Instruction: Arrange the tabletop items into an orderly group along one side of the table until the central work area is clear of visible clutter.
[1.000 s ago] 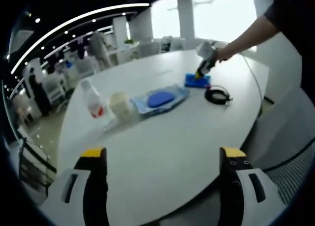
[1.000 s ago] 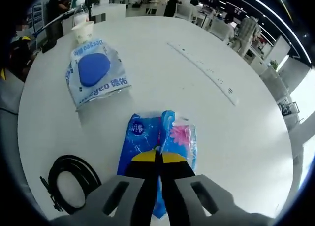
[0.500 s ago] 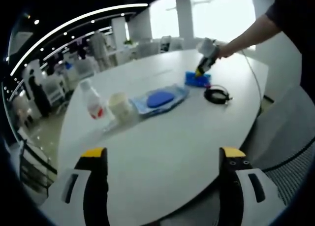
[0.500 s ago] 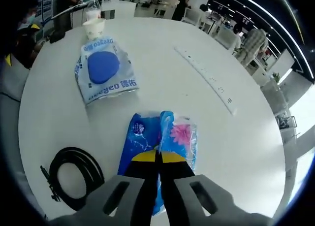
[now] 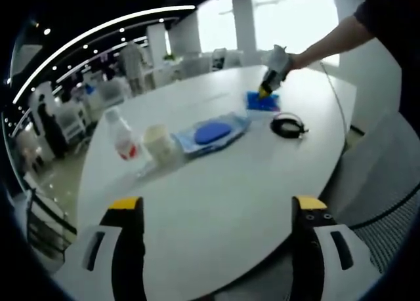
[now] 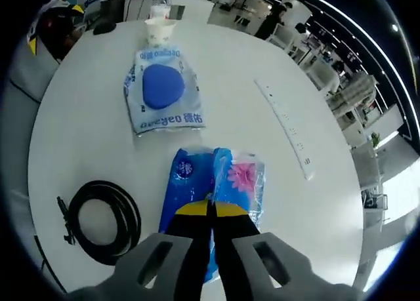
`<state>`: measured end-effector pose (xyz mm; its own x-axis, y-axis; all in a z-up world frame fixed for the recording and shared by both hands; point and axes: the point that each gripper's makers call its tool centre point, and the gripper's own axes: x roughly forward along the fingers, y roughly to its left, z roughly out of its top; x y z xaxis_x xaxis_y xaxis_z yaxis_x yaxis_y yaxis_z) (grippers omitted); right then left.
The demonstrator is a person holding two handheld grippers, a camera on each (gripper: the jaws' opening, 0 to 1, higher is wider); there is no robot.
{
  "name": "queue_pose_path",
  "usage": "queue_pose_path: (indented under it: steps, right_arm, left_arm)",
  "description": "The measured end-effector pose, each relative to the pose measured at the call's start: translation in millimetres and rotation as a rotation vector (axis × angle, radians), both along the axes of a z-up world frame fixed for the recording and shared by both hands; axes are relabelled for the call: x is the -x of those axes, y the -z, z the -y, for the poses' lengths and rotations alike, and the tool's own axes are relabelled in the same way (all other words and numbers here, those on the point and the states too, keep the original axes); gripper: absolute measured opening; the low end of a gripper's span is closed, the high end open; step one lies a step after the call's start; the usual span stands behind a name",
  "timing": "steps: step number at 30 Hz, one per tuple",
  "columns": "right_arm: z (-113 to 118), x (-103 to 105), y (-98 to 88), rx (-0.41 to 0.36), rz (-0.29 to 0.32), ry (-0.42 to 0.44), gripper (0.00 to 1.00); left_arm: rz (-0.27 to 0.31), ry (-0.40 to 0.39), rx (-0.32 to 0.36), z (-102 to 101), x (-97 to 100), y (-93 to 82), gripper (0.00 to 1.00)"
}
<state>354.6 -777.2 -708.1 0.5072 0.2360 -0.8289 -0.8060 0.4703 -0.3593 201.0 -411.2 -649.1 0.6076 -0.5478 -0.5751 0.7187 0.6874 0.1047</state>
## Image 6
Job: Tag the blue tissue packet item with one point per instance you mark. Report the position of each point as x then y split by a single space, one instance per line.
193 189

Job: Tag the white round tabletop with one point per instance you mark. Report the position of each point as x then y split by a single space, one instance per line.
229 117

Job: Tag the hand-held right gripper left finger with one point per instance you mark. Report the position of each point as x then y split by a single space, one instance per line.
183 255

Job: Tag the white paper cup item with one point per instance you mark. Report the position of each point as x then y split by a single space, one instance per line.
159 33

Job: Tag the white power strip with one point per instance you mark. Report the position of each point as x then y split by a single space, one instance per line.
285 124

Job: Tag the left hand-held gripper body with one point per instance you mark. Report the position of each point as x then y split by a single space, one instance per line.
57 30

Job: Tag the small black object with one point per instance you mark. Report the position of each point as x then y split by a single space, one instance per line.
104 29

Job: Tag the clear bottle item red label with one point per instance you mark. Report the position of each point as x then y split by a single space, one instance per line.
160 9

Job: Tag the black chair back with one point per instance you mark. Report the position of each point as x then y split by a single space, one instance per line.
113 9

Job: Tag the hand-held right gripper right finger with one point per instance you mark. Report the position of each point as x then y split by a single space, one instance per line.
239 255

